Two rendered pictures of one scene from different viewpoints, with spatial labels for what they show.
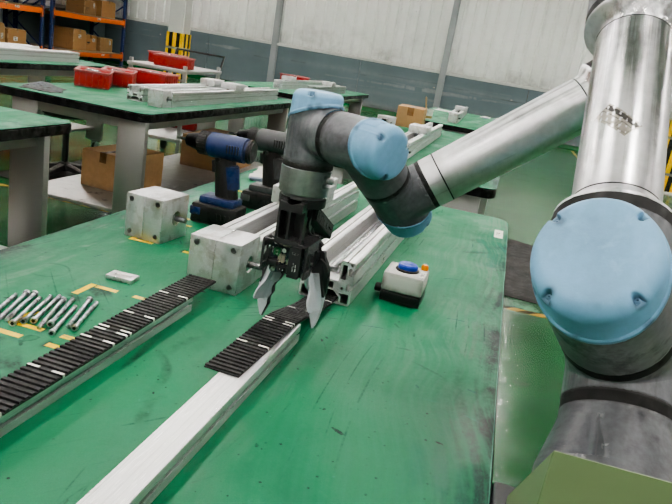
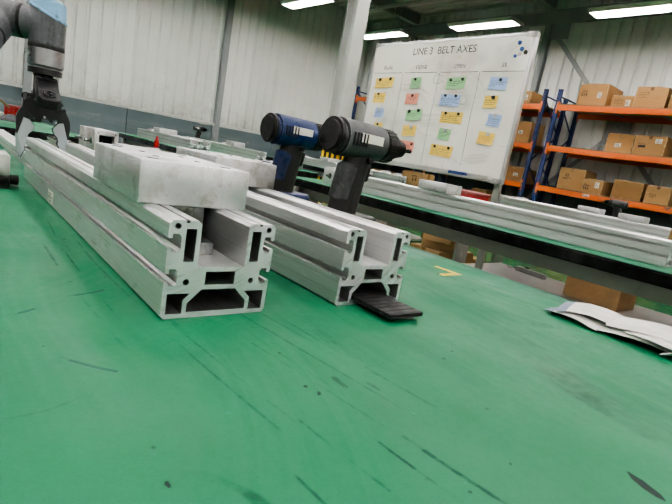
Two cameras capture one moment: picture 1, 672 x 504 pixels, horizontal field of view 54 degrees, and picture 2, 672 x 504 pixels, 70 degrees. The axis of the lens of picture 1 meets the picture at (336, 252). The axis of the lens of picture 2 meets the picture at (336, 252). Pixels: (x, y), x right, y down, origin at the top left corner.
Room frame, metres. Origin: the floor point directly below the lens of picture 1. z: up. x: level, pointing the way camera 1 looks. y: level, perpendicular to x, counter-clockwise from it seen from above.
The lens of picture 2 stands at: (2.26, -0.45, 0.94)
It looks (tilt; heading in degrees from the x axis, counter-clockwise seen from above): 11 degrees down; 126
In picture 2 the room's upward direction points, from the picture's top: 10 degrees clockwise
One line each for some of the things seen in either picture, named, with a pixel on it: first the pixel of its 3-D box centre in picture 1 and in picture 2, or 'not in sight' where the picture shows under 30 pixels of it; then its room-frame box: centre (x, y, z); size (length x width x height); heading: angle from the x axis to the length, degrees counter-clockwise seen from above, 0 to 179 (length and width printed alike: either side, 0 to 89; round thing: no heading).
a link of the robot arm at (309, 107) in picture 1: (314, 129); (46, 24); (0.97, 0.06, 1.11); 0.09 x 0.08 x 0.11; 47
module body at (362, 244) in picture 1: (373, 234); (102, 193); (1.56, -0.08, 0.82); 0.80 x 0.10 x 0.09; 167
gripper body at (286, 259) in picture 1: (295, 234); (43, 95); (0.96, 0.06, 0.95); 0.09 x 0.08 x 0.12; 167
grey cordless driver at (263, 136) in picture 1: (259, 168); (364, 189); (1.80, 0.25, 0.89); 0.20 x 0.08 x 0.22; 79
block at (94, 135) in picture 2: not in sight; (99, 141); (0.29, 0.55, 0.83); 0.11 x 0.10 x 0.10; 81
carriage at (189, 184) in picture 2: not in sight; (165, 187); (1.80, -0.14, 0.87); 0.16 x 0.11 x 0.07; 167
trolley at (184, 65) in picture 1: (175, 105); not in sight; (6.36, 1.74, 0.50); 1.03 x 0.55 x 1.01; 173
